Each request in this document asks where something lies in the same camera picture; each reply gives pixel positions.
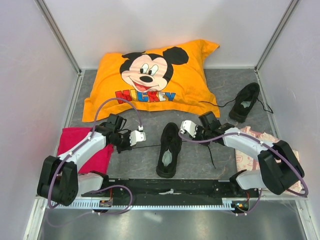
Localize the black shoe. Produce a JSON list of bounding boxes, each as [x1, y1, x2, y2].
[[156, 122, 182, 179], [229, 82, 260, 123]]

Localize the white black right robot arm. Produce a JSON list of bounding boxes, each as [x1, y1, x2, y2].
[[190, 111, 307, 197]]

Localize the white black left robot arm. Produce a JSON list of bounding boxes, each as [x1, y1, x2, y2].
[[36, 114, 132, 206]]

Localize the magenta folded cloth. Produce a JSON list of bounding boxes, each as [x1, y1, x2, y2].
[[57, 127, 114, 174]]

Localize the cream pink cartoon pouch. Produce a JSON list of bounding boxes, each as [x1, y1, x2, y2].
[[235, 125, 303, 193]]

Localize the orange Mickey pillow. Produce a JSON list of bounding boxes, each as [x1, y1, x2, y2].
[[82, 39, 220, 123]]

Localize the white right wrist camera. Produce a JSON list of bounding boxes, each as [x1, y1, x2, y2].
[[180, 120, 198, 138]]

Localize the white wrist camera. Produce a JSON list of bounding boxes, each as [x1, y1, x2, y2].
[[180, 120, 198, 138], [129, 125, 146, 147]]

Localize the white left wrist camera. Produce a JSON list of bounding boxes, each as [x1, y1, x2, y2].
[[129, 125, 146, 147]]

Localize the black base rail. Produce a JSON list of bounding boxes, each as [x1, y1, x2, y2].
[[82, 177, 259, 200]]

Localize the aluminium slotted rail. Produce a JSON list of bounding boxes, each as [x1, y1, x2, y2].
[[49, 196, 251, 210]]

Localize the left aluminium frame post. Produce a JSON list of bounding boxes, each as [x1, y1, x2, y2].
[[34, 0, 83, 75]]

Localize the aluminium frame post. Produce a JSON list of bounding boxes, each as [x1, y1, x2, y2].
[[34, 0, 83, 75], [254, 0, 300, 73]]

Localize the right aluminium frame post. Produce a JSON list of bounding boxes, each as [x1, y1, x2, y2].
[[254, 0, 300, 73]]

